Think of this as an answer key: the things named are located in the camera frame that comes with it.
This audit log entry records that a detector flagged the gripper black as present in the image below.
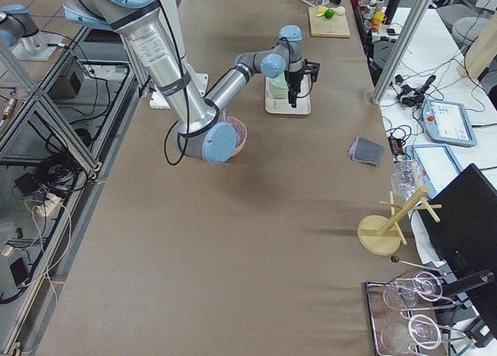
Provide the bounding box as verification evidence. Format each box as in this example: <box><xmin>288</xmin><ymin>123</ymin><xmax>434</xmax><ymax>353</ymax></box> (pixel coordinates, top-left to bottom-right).
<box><xmin>285</xmin><ymin>71</ymin><xmax>304</xmax><ymax>108</ymax></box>

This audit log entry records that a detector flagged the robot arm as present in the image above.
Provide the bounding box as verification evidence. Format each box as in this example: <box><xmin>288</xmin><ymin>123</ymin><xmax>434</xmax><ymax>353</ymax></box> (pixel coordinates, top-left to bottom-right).
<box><xmin>64</xmin><ymin>0</ymin><xmax>306</xmax><ymax>163</ymax></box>

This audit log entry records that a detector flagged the cream serving tray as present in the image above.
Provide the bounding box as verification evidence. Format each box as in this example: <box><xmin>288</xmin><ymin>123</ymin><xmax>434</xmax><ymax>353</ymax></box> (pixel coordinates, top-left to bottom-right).
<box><xmin>265</xmin><ymin>75</ymin><xmax>311</xmax><ymax>115</ymax></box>

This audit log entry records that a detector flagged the pink bowl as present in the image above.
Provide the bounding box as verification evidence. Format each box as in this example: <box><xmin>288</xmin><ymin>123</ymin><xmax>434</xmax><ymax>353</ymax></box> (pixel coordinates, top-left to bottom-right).
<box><xmin>224</xmin><ymin>116</ymin><xmax>248</xmax><ymax>157</ymax></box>

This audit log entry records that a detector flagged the bamboo cutting board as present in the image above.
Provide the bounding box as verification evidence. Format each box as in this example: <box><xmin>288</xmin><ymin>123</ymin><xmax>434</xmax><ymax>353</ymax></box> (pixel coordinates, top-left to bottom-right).
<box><xmin>308</xmin><ymin>7</ymin><xmax>350</xmax><ymax>38</ymax></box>

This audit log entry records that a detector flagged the grey folded cloth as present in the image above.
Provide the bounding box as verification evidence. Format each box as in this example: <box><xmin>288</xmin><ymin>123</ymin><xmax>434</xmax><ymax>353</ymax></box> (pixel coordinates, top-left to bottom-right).
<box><xmin>348</xmin><ymin>137</ymin><xmax>384</xmax><ymax>166</ymax></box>

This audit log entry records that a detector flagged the white garlic bulb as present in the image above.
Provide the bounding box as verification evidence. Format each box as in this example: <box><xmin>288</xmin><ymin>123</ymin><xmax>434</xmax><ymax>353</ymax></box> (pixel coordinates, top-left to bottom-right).
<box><xmin>335</xmin><ymin>6</ymin><xmax>346</xmax><ymax>16</ymax></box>

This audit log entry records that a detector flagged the teach pendant far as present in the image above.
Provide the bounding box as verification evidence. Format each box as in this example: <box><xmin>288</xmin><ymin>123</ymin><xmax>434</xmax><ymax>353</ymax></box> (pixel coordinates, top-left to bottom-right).
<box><xmin>422</xmin><ymin>99</ymin><xmax>477</xmax><ymax>147</ymax></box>

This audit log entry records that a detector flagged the teach pendant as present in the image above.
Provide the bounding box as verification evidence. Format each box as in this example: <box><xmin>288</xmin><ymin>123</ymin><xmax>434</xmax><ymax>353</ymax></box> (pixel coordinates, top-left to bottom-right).
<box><xmin>405</xmin><ymin>144</ymin><xmax>463</xmax><ymax>199</ymax></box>
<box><xmin>422</xmin><ymin>99</ymin><xmax>477</xmax><ymax>147</ymax></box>

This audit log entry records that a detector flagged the teach pendant near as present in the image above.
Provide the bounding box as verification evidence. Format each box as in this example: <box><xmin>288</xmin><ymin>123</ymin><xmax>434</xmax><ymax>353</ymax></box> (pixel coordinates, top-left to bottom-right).
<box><xmin>405</xmin><ymin>144</ymin><xmax>463</xmax><ymax>199</ymax></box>

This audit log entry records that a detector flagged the wooden mug tree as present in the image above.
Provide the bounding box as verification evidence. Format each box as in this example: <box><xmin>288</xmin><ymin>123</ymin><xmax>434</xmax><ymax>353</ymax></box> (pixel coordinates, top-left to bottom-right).
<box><xmin>357</xmin><ymin>164</ymin><xmax>442</xmax><ymax>256</ymax></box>

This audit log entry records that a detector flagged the black monitor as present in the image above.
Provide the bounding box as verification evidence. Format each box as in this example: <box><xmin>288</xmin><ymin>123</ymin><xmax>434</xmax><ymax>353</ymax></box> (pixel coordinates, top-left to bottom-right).
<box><xmin>419</xmin><ymin>163</ymin><xmax>496</xmax><ymax>278</ymax></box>

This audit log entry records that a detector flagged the wine glass upper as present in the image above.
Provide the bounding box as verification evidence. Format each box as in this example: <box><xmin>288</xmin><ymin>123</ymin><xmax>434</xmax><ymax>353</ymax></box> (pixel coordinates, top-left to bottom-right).
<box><xmin>383</xmin><ymin>271</ymin><xmax>443</xmax><ymax>310</ymax></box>

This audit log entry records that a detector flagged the wine glass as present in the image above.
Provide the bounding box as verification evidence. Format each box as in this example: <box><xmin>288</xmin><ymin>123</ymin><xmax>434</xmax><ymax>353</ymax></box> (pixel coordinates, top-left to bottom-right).
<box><xmin>380</xmin><ymin>314</ymin><xmax>442</xmax><ymax>355</ymax></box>
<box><xmin>383</xmin><ymin>271</ymin><xmax>443</xmax><ymax>310</ymax></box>

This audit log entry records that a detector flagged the wine glass lower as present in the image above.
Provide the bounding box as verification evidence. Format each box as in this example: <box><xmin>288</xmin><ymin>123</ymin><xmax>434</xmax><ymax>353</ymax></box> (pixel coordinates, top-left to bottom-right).
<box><xmin>380</xmin><ymin>314</ymin><xmax>442</xmax><ymax>355</ymax></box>

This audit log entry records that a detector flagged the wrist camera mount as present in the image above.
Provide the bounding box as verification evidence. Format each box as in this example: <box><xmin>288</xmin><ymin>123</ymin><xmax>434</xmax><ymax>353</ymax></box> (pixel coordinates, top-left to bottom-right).
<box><xmin>304</xmin><ymin>59</ymin><xmax>320</xmax><ymax>83</ymax></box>

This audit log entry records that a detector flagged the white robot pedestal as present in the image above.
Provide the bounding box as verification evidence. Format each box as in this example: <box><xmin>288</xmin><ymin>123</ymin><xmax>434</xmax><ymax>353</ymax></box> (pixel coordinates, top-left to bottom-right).
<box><xmin>159</xmin><ymin>0</ymin><xmax>208</xmax><ymax>96</ymax></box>

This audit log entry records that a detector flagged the aluminium frame post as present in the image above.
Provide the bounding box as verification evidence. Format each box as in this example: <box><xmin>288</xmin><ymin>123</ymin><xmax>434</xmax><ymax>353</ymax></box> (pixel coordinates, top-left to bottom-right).
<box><xmin>370</xmin><ymin>0</ymin><xmax>432</xmax><ymax>105</ymax></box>

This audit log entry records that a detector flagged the wire glass rack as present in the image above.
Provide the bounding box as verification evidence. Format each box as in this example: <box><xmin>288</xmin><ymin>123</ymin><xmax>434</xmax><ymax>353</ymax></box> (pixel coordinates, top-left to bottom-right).
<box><xmin>364</xmin><ymin>273</ymin><xmax>474</xmax><ymax>355</ymax></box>

